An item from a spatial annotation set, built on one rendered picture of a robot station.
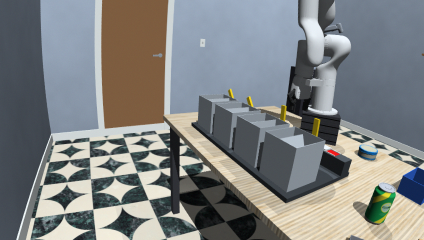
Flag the green and yellow drink can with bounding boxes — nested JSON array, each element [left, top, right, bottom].
[[365, 182, 396, 224]]

